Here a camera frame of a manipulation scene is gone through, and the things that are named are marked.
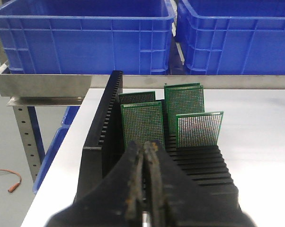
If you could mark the blue plastic crate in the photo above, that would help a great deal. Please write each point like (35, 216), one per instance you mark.
(232, 37)
(87, 36)

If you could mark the steel table leg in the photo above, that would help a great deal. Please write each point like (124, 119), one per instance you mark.
(31, 137)

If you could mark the green board rear right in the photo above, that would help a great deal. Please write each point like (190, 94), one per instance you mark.
(183, 99)

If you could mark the green board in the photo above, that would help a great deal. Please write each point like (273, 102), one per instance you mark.
(198, 129)
(183, 99)
(142, 122)
(137, 97)

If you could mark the green board rear left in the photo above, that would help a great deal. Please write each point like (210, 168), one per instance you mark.
(137, 97)

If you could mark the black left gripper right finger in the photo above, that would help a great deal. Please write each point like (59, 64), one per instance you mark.
(178, 201)

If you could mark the blue centre plastic crate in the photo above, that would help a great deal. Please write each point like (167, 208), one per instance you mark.
(232, 37)

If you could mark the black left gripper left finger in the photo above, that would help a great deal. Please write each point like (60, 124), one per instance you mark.
(116, 202)

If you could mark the black slotted board rack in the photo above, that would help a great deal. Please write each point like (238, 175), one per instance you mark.
(107, 166)

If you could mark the blue left plastic crate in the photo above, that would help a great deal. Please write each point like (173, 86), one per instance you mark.
(87, 36)

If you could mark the green board middle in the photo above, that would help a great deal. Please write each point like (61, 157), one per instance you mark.
(198, 129)

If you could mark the steel table rail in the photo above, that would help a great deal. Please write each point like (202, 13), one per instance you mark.
(68, 89)

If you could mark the blue crate under table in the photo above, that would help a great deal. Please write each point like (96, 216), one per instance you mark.
(59, 136)

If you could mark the green board front left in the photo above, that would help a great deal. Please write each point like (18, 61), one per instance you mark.
(142, 122)

